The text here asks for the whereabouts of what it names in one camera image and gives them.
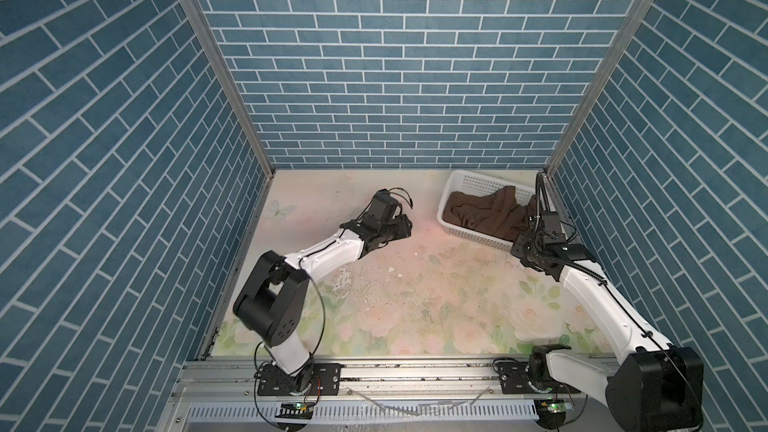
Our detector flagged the left green circuit board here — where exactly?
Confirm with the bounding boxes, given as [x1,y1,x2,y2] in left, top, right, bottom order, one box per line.
[275,402,315,422]

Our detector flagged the brown trousers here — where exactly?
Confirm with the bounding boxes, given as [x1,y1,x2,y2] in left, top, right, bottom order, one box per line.
[442,186,537,242]

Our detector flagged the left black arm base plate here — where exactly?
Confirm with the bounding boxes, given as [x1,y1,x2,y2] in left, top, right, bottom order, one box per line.
[256,362,341,397]

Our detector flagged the right green circuit board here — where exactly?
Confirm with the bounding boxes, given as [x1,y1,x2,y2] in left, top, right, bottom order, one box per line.
[536,399,572,414]

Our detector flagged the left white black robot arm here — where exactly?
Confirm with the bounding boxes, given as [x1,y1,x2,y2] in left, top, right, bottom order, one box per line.
[232,214,412,379]

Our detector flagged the aluminium front rail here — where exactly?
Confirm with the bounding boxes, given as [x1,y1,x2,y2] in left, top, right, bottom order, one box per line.
[157,356,619,431]

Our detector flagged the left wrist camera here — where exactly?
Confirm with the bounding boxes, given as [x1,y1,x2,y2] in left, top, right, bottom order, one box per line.
[367,189,402,223]

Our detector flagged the white slotted cable duct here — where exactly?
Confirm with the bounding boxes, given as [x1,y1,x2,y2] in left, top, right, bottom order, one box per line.
[187,400,539,425]

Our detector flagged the green circuit board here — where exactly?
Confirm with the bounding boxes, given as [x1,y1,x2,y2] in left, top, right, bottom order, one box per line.
[536,399,572,414]
[275,402,315,422]

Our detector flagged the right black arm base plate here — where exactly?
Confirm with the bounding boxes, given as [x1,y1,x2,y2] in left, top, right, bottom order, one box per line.
[491,357,581,397]

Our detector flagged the right aluminium corner post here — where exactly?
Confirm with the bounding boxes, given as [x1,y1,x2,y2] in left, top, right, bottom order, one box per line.
[544,0,654,177]

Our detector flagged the left aluminium corner post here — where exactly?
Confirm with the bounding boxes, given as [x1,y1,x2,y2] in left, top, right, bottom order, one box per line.
[178,0,274,180]

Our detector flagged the white plastic laundry basket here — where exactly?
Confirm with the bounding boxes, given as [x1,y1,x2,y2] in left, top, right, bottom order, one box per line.
[437,170,535,252]

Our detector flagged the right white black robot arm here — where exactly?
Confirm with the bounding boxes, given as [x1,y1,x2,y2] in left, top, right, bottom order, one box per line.
[511,230,704,431]

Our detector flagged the aluminium corner post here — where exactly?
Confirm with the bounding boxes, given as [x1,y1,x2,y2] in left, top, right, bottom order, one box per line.
[544,0,654,177]
[178,0,274,180]

